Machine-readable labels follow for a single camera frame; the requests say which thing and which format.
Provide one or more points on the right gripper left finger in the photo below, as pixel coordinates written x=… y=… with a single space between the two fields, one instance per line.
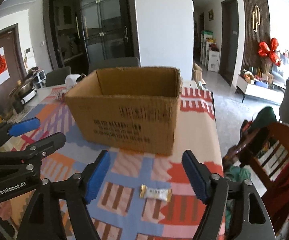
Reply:
x=42 y=218

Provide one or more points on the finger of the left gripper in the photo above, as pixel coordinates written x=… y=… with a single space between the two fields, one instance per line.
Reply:
x=37 y=150
x=15 y=129

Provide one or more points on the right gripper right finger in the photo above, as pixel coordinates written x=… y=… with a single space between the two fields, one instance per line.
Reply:
x=249 y=219

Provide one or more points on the white gold candy bar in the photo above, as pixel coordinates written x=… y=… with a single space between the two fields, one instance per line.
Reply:
x=157 y=194

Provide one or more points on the electric cooking pot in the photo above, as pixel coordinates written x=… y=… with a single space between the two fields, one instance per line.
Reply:
x=22 y=93

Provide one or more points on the red wooden chair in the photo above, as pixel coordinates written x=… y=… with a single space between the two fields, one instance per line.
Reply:
x=266 y=152

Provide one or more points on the floral tissue pack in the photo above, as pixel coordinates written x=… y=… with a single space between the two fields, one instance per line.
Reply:
x=70 y=81

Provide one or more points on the brown cardboard box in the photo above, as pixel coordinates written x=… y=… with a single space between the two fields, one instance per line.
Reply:
x=133 y=108

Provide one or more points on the white low cabinet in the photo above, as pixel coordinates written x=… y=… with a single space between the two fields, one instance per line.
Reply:
x=248 y=90

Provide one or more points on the black glass door cabinet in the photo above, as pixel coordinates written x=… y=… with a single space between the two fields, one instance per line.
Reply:
x=81 y=33

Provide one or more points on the white shelf unit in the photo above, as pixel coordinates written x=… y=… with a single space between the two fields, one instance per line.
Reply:
x=210 y=55

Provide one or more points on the red bow decoration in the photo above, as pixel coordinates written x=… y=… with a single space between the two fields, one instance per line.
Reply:
x=269 y=50

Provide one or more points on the gold wall ornament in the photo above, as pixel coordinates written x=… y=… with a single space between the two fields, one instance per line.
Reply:
x=256 y=19

